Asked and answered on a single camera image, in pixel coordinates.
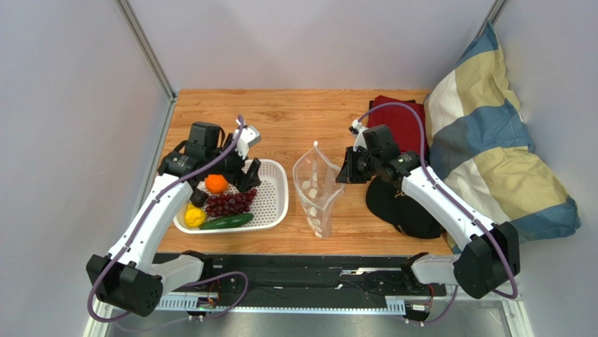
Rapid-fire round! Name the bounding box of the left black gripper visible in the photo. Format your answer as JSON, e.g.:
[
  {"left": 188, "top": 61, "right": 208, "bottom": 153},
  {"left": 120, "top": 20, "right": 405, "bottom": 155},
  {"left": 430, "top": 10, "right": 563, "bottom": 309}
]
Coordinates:
[{"left": 206, "top": 134, "right": 260, "bottom": 193}]

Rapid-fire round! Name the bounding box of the red grape bunch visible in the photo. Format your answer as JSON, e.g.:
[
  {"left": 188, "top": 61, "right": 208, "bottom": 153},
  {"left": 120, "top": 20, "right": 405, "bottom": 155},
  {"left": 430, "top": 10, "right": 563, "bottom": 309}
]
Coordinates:
[{"left": 205, "top": 189, "right": 258, "bottom": 218}]

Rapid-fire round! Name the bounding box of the orange fruit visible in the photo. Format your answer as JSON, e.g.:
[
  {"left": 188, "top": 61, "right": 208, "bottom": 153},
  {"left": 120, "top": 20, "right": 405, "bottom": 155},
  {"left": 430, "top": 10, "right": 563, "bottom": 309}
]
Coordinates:
[{"left": 204, "top": 174, "right": 229, "bottom": 194}]

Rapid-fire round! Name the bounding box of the clear zip top bag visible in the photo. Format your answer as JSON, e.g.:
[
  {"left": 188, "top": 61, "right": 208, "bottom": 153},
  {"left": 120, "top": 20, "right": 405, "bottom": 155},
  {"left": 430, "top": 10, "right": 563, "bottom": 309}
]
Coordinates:
[{"left": 292, "top": 141, "right": 345, "bottom": 239}]

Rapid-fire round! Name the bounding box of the green cucumber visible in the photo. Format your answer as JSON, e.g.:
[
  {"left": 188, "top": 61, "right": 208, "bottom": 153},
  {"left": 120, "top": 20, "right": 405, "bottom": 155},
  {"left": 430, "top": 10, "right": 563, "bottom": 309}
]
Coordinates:
[{"left": 199, "top": 213, "right": 254, "bottom": 230}]

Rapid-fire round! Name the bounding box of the yellow lemon toy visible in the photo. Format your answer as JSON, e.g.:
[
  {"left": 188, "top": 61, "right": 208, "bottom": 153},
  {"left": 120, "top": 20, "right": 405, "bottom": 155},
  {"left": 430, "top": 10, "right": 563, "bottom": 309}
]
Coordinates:
[{"left": 184, "top": 204, "right": 207, "bottom": 228}]

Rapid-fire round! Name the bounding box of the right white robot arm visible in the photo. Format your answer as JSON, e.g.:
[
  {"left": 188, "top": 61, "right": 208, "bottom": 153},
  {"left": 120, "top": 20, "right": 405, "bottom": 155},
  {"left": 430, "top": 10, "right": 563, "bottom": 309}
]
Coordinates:
[{"left": 336, "top": 121, "right": 520, "bottom": 299}]

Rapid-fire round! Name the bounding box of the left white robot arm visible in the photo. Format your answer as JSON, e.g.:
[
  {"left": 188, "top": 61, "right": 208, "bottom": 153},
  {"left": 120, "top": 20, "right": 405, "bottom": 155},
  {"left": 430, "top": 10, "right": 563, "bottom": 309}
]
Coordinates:
[{"left": 86, "top": 116, "right": 261, "bottom": 323}]

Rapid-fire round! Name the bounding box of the white perforated plastic basket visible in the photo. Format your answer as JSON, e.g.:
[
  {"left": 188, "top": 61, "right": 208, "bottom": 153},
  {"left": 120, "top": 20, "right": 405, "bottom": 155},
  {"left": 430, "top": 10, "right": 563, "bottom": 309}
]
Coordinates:
[{"left": 173, "top": 159, "right": 288, "bottom": 235}]

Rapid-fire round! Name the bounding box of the black baseball cap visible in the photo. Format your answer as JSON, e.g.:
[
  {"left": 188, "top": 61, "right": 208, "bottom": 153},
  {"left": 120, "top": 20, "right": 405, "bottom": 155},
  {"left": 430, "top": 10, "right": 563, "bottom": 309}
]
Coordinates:
[{"left": 365, "top": 177, "right": 444, "bottom": 239}]

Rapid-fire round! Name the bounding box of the folded red cloth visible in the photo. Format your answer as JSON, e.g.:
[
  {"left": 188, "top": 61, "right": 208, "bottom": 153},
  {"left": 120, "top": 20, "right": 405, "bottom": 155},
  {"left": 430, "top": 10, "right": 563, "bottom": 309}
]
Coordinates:
[{"left": 367, "top": 103, "right": 425, "bottom": 154}]

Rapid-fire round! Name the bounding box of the blue yellow checked pillow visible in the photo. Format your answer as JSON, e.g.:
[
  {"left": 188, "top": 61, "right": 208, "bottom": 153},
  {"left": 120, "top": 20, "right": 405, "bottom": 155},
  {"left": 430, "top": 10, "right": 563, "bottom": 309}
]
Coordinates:
[{"left": 424, "top": 23, "right": 582, "bottom": 243}]

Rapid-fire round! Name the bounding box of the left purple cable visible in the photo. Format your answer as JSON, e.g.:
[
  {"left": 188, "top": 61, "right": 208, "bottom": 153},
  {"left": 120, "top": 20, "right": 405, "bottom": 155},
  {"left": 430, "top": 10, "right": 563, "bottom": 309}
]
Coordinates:
[{"left": 86, "top": 114, "right": 251, "bottom": 324}]

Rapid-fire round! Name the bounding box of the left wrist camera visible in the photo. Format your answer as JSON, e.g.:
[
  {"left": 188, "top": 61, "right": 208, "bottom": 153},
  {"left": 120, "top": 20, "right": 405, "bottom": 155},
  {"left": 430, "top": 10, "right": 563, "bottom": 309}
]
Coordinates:
[{"left": 233, "top": 125, "right": 262, "bottom": 160}]

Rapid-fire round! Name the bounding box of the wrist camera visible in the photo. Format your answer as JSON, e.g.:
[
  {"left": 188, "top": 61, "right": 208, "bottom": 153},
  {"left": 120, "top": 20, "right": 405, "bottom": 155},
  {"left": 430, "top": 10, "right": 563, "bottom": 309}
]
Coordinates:
[
  {"left": 233, "top": 125, "right": 262, "bottom": 160},
  {"left": 349, "top": 119, "right": 368, "bottom": 152}
]

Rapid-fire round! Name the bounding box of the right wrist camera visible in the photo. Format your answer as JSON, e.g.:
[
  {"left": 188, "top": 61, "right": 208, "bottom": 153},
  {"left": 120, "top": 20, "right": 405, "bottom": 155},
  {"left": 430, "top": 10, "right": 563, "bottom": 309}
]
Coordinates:
[{"left": 349, "top": 119, "right": 368, "bottom": 152}]

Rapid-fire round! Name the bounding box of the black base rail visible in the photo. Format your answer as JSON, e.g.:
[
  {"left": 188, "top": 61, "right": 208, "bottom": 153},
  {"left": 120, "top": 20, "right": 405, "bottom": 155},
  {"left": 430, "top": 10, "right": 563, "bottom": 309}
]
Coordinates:
[{"left": 157, "top": 254, "right": 454, "bottom": 315}]

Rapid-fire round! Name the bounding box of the aluminium frame post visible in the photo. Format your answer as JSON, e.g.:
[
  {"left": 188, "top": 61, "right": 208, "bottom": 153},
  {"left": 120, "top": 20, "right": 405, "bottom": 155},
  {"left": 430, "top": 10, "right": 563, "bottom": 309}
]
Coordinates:
[{"left": 115, "top": 0, "right": 178, "bottom": 102}]

